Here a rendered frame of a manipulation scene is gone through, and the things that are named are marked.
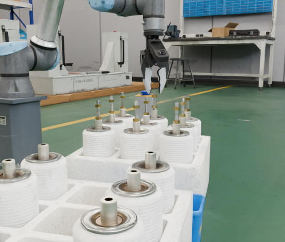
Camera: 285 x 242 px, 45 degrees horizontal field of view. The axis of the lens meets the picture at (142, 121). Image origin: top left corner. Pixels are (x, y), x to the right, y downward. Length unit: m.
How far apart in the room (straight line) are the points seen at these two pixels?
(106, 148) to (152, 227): 0.49
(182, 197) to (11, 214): 0.33
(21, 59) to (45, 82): 2.26
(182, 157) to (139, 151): 0.12
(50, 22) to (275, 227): 1.15
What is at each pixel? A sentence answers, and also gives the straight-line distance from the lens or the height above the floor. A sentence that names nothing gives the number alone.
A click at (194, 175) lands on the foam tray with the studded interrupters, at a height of 0.16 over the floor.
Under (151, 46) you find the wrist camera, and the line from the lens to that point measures 1.17.
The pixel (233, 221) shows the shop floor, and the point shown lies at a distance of 1.07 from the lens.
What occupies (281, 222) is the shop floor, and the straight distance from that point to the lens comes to 1.10.
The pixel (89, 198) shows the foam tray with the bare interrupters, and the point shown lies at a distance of 0.82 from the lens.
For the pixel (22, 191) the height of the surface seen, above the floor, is 0.23.
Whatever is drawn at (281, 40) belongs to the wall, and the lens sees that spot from 5.92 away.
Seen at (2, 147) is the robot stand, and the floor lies 0.09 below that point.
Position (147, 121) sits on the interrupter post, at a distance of 1.11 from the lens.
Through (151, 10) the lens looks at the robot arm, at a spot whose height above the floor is 0.62.
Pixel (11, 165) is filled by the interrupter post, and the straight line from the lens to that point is 0.67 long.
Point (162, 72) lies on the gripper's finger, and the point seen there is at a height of 0.41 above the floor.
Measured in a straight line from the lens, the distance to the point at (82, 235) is 0.46.
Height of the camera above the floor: 0.46
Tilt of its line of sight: 10 degrees down
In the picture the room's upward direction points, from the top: straight up
